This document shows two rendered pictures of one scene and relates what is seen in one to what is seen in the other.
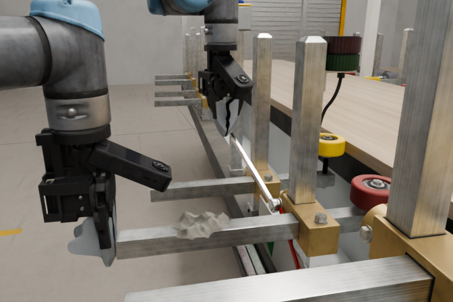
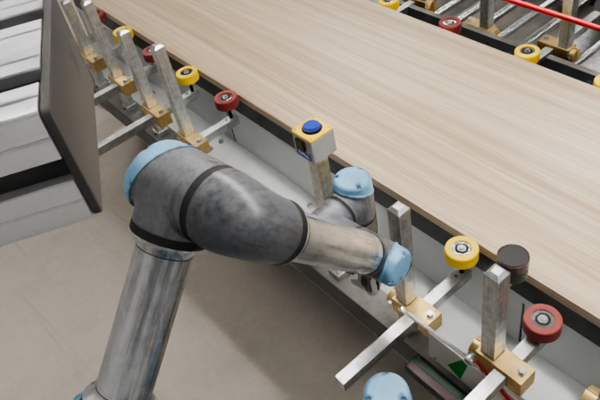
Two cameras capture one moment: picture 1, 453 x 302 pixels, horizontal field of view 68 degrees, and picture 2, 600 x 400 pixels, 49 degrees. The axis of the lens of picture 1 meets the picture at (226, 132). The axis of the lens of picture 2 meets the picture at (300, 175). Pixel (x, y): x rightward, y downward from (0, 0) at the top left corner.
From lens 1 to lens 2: 1.08 m
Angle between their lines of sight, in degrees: 31
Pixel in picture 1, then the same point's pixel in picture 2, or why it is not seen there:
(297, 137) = (493, 327)
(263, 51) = (404, 222)
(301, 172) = (497, 343)
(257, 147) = (407, 289)
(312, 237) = (522, 387)
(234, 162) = not seen: hidden behind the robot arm
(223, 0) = (368, 209)
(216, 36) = not seen: hidden behind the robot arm
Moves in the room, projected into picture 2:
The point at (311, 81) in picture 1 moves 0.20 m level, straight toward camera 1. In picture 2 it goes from (502, 297) to (560, 388)
